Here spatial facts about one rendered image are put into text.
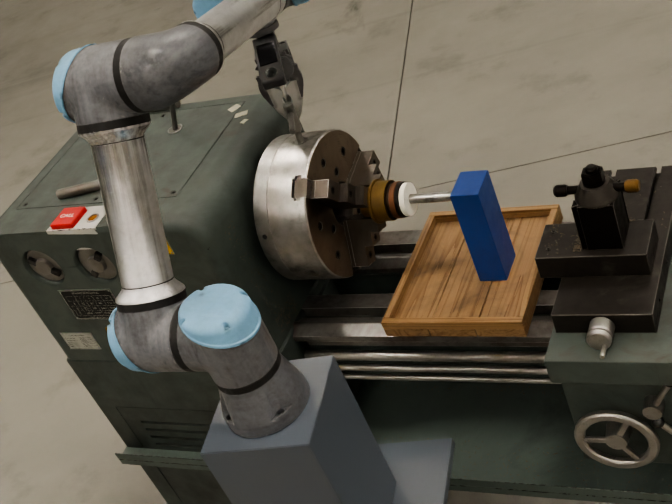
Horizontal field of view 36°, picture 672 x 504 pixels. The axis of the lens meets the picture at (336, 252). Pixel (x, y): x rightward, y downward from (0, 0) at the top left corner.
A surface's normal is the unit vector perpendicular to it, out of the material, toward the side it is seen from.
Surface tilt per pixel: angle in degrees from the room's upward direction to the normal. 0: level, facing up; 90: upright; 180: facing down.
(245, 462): 90
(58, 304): 90
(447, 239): 0
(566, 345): 0
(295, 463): 90
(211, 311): 8
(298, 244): 81
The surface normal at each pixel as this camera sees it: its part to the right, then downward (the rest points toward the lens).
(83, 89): -0.43, 0.25
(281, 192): -0.48, -0.11
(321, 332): -0.46, -0.40
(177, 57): 0.41, -0.08
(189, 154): -0.34, -0.76
